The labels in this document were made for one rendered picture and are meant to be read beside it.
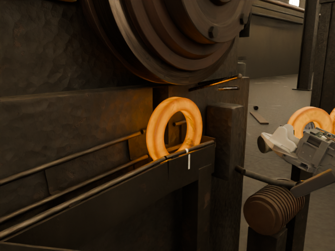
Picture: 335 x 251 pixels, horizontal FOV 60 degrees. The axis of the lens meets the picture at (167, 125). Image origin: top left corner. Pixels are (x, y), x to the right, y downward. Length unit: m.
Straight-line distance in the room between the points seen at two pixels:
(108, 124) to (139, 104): 0.10
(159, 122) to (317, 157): 0.35
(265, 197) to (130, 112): 0.49
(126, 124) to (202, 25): 0.29
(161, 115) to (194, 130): 0.14
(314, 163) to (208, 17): 0.38
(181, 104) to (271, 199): 0.41
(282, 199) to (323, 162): 0.30
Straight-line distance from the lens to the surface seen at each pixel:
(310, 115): 1.06
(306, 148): 0.70
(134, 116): 0.73
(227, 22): 0.70
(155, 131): 0.69
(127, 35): 0.59
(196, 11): 0.60
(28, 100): 0.60
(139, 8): 0.59
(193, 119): 0.79
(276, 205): 0.95
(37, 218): 0.55
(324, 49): 4.84
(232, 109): 0.89
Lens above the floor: 0.95
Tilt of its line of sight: 13 degrees down
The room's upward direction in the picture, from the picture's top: straight up
